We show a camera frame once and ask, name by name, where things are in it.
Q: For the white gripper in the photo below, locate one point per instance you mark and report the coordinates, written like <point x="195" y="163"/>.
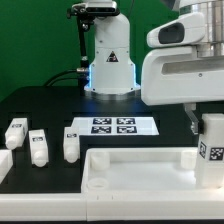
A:
<point x="183" y="66"/>

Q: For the white desk top tray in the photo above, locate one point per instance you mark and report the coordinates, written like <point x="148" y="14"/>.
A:
<point x="148" y="169"/>

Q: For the white marker plate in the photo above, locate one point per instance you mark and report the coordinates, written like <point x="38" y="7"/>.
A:
<point x="115" y="126"/>

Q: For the white left corner block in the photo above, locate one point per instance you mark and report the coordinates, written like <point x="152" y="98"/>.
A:
<point x="6" y="162"/>

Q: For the white front rail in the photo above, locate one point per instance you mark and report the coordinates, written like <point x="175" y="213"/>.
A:
<point x="205" y="205"/>

